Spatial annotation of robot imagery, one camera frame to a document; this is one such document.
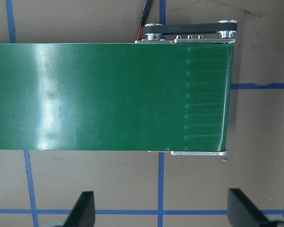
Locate green belt conveyor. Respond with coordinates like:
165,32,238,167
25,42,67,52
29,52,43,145
0,20,239,157

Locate red conveyor power wire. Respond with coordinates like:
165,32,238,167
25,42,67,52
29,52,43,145
135,0,154,41

